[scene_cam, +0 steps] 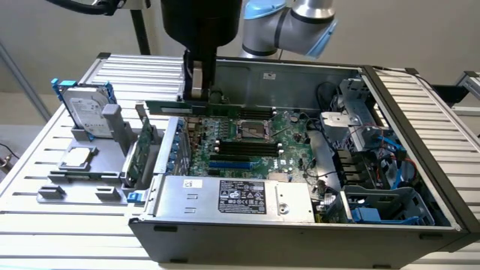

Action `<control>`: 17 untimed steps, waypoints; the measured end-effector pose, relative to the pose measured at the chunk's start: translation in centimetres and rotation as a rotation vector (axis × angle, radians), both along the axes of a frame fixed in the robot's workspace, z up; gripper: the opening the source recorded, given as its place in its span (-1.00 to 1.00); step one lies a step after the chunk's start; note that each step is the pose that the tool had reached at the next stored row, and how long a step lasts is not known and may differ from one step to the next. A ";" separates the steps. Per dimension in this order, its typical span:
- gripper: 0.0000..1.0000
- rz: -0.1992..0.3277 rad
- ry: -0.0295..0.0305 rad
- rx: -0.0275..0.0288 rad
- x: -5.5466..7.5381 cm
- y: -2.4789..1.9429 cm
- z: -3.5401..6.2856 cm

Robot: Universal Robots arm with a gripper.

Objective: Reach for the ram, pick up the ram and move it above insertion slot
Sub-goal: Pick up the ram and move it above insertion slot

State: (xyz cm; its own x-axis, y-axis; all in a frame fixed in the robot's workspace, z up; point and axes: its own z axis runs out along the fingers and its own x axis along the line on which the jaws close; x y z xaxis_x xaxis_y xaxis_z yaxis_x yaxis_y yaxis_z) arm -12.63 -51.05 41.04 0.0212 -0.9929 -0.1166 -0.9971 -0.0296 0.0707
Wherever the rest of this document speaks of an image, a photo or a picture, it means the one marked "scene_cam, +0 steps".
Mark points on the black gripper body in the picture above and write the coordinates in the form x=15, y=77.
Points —
x=200, y=21

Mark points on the green RAM stick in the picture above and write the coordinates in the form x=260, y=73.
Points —
x=195, y=109

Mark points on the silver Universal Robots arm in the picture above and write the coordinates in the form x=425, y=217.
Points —
x=300, y=25

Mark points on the black RAM slots bank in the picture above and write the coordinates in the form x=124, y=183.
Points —
x=256, y=113
x=249, y=146

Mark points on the blue expansion slot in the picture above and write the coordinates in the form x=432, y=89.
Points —
x=229, y=164

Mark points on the CPU socket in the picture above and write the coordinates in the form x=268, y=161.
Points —
x=252, y=128

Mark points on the green Dell motherboard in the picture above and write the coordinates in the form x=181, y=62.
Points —
x=259, y=146

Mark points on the green graphics card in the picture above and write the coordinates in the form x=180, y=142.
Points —
x=140, y=152

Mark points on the silver hard disk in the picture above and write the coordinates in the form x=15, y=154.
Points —
x=87, y=112

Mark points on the small chipset heatsink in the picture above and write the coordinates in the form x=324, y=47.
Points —
x=279, y=177

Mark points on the grey parts rack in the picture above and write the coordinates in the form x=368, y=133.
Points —
x=97, y=166

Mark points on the metal disk bay cage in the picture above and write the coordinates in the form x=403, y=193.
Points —
x=353, y=118

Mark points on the silver CPU chip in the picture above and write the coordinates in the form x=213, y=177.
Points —
x=76, y=159

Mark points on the silver power supply unit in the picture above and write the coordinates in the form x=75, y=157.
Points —
x=232, y=199

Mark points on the blue case latch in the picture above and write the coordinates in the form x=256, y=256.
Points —
x=135, y=196

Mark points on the black fan shroud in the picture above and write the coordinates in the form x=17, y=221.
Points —
x=348, y=168

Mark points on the black open PC case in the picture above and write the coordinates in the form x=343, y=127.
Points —
x=300, y=233

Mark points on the blue drive bay cage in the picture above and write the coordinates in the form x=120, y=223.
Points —
x=385, y=204

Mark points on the black vertical stand post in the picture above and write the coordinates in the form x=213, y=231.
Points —
x=141, y=31

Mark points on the blue disk carrier bracket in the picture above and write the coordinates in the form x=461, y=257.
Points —
x=80, y=97

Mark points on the aluminium profile frame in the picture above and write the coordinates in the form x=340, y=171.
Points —
x=467, y=90

